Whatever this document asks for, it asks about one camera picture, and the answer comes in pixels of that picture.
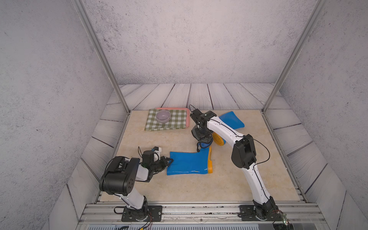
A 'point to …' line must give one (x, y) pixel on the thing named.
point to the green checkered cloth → (178, 120)
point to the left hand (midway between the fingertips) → (174, 160)
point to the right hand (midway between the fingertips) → (202, 134)
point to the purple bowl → (163, 116)
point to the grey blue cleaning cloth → (204, 137)
